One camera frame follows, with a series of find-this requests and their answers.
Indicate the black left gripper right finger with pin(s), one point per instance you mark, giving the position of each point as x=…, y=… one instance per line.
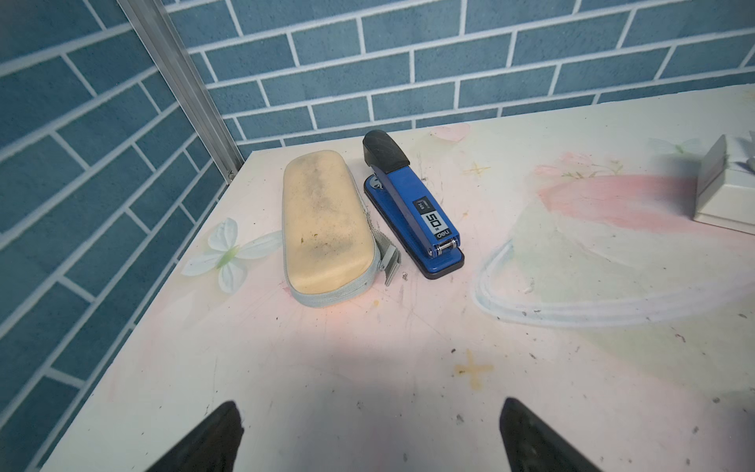
x=532, y=445

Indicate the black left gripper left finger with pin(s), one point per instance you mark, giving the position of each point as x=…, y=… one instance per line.
x=211, y=446

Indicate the beige zippered pencil case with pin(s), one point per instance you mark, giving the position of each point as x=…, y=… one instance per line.
x=332, y=252

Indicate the aluminium corner post left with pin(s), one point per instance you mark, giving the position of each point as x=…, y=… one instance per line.
x=155, y=30

